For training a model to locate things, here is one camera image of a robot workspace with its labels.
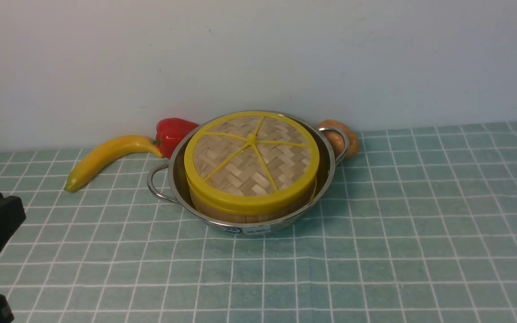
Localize brown bread roll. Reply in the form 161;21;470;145
317;119;359;158

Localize yellow rimmed bamboo steamer basket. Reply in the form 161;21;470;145
189;180;317;223

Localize teal checked tablecloth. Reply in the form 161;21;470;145
0;122;517;323

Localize red bell pepper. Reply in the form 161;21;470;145
153;118;199;159

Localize yellow banana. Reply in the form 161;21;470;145
64;135;163;192

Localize stainless steel pot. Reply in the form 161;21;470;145
146;110;350;236

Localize woven bamboo steamer lid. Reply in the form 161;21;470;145
184;112;320;215

